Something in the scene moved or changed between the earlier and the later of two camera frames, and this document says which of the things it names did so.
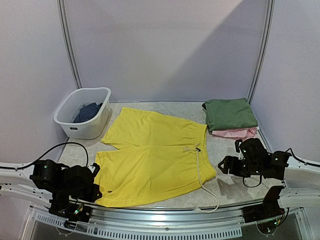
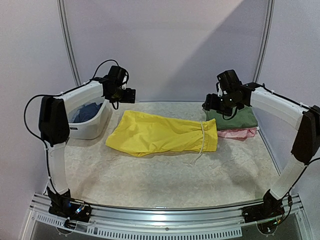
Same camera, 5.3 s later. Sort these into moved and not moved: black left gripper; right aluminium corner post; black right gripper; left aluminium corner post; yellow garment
Moved: yellow garment; black left gripper; black right gripper
Not moved: left aluminium corner post; right aluminium corner post
